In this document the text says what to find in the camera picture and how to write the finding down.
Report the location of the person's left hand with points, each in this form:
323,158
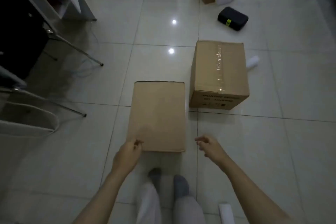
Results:
127,155

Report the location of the person's right hand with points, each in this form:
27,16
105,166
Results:
212,149

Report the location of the plain brown cardboard box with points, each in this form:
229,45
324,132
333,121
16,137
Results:
157,113

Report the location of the white capped bottle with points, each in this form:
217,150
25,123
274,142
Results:
226,214

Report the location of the taped printed cardboard box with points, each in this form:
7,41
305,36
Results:
218,74

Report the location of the white pump bottle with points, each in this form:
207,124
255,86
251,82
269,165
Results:
253,61
224,0

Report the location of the black zip case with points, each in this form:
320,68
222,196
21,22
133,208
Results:
233,18

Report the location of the person's left forearm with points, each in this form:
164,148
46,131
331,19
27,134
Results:
105,200

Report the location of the person's right forearm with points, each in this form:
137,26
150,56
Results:
252,195

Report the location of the person's left grey sock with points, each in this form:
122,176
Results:
155,176

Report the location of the person's grey sock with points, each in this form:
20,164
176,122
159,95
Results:
181,185
155,176

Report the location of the person's right grey sock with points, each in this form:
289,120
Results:
181,185

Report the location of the person's light trousers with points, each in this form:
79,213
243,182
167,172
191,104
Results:
183,210

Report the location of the white chair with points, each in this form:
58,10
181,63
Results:
26,124

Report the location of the black chair metal legs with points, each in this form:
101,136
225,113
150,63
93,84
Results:
18,34

